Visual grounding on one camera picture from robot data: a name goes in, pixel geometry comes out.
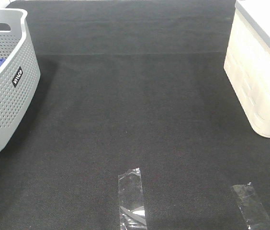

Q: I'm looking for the grey perforated laundry basket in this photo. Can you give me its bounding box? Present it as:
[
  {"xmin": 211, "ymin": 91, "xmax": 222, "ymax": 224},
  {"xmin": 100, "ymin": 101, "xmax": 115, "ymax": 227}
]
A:
[{"xmin": 0, "ymin": 8, "xmax": 41, "ymax": 151}]

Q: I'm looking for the clear tape strip centre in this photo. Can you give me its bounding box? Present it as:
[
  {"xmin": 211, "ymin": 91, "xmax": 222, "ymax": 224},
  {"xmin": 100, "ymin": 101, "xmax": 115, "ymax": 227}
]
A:
[{"xmin": 118, "ymin": 168, "xmax": 147, "ymax": 230}]

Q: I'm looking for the cream storage box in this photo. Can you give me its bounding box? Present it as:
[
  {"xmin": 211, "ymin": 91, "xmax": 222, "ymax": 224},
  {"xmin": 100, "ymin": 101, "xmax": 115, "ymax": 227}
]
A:
[{"xmin": 224, "ymin": 10, "xmax": 270, "ymax": 138}]

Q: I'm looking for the clear tape strip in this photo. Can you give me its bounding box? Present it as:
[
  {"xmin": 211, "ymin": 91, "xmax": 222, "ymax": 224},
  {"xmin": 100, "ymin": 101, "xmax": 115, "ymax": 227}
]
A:
[
  {"xmin": 231, "ymin": 183, "xmax": 270, "ymax": 230},
  {"xmin": 118, "ymin": 168, "xmax": 147, "ymax": 230}
]

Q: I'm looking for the clear tape strip right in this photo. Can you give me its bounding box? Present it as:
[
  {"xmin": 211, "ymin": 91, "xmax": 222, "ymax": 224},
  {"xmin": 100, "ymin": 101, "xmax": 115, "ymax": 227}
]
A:
[{"xmin": 231, "ymin": 183, "xmax": 270, "ymax": 230}]

